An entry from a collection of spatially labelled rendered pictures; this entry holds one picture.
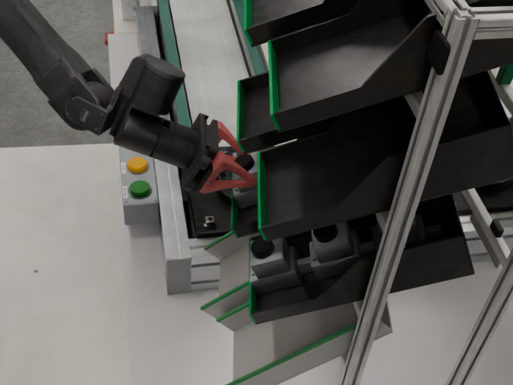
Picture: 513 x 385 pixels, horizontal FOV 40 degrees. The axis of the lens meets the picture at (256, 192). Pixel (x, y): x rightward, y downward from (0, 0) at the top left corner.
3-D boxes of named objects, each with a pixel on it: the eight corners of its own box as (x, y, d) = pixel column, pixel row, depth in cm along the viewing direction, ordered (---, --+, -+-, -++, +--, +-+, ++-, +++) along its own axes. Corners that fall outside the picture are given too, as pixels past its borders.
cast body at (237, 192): (240, 209, 105) (221, 177, 100) (239, 189, 108) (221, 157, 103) (293, 192, 103) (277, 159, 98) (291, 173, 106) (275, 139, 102)
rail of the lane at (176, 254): (167, 295, 134) (166, 257, 126) (137, 38, 195) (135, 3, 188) (196, 292, 135) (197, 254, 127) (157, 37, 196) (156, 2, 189)
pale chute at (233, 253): (219, 321, 115) (199, 309, 113) (221, 260, 124) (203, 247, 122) (360, 246, 102) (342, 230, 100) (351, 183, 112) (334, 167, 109)
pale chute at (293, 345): (233, 405, 105) (212, 393, 102) (234, 330, 114) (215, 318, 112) (393, 332, 92) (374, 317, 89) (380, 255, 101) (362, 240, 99)
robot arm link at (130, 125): (105, 131, 98) (106, 149, 93) (124, 88, 96) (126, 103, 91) (151, 147, 101) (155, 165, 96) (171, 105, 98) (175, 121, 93)
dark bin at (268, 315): (255, 325, 91) (233, 292, 86) (254, 248, 100) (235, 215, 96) (475, 274, 84) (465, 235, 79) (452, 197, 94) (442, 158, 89)
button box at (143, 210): (124, 226, 140) (122, 204, 136) (119, 156, 155) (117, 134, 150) (159, 223, 141) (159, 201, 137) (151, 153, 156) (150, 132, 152)
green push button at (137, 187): (130, 202, 138) (130, 194, 136) (129, 187, 141) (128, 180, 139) (150, 200, 138) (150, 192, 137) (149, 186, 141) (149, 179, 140)
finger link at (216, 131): (262, 135, 104) (204, 114, 100) (266, 168, 99) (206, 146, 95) (240, 167, 108) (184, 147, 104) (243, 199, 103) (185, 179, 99)
